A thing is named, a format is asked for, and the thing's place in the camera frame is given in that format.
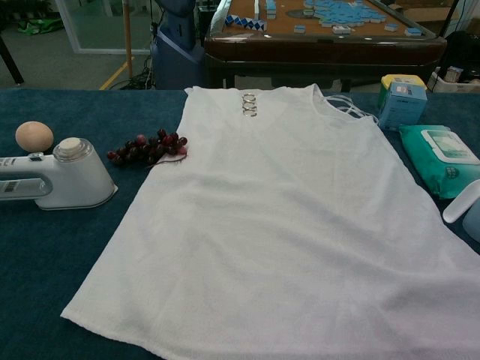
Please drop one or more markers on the white sleeveless garment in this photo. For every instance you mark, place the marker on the white sleeveless garment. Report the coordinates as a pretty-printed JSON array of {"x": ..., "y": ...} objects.
[{"x": 262, "y": 225}]

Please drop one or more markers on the white handheld garment steamer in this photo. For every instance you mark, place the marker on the white handheld garment steamer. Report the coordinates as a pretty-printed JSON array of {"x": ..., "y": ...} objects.
[{"x": 82, "y": 180}]

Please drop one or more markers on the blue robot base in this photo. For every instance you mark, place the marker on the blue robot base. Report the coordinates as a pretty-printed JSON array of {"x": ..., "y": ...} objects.
[{"x": 176, "y": 56}]

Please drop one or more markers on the bunch of red grapes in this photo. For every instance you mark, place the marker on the bunch of red grapes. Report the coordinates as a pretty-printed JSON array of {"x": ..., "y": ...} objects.
[{"x": 150, "y": 148}]

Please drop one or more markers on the brown wooden mahjong table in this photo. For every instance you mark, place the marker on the brown wooden mahjong table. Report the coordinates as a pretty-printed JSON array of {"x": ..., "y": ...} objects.
[{"x": 322, "y": 48}]

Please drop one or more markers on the blue white snake puzzle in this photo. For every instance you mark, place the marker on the blue white snake puzzle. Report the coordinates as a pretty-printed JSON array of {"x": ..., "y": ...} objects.
[{"x": 243, "y": 22}]

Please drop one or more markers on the blue white mahjong tile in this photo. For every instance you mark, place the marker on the blue white mahjong tile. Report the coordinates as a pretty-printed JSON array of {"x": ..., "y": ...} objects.
[
  {"x": 392, "y": 27},
  {"x": 342, "y": 30},
  {"x": 412, "y": 32},
  {"x": 300, "y": 29}
]

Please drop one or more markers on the light blue carton box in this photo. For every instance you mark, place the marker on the light blue carton box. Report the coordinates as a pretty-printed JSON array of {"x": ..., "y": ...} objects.
[{"x": 403, "y": 108}]

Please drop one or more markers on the wooden pole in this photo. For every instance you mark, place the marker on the wooden pole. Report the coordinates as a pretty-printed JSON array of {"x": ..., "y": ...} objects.
[{"x": 128, "y": 37}]

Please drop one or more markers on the white framed glass door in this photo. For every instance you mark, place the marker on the white framed glass door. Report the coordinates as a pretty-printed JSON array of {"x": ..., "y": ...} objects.
[{"x": 112, "y": 51}]

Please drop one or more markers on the green wet wipes pack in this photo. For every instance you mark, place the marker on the green wet wipes pack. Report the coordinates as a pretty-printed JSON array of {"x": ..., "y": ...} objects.
[{"x": 423, "y": 161}]

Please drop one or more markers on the yellow green lidded container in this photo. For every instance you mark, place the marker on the yellow green lidded container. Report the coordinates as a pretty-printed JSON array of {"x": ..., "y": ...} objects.
[{"x": 405, "y": 79}]

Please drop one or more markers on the pile of blue mahjong tiles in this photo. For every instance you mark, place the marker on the pile of blue mahjong tiles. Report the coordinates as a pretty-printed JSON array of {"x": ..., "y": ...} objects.
[{"x": 345, "y": 13}]

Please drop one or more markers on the dark teal tablecloth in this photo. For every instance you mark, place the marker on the dark teal tablecloth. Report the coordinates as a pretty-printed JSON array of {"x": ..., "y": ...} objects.
[{"x": 56, "y": 262}]

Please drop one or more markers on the beige egg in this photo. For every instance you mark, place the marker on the beige egg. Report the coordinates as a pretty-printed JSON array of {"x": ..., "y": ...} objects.
[{"x": 33, "y": 135}]

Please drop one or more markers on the light blue white appliance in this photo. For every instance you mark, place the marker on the light blue white appliance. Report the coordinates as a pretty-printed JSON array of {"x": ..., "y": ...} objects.
[{"x": 461, "y": 206}]

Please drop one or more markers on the white storage box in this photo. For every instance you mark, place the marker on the white storage box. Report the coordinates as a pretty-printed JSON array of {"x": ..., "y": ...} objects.
[{"x": 450, "y": 87}]

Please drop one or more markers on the green bag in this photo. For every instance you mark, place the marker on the green bag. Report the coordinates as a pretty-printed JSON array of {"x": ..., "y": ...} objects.
[{"x": 37, "y": 27}]

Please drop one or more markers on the black table leg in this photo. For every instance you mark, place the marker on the black table leg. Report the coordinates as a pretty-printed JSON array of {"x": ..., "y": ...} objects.
[{"x": 13, "y": 63}]

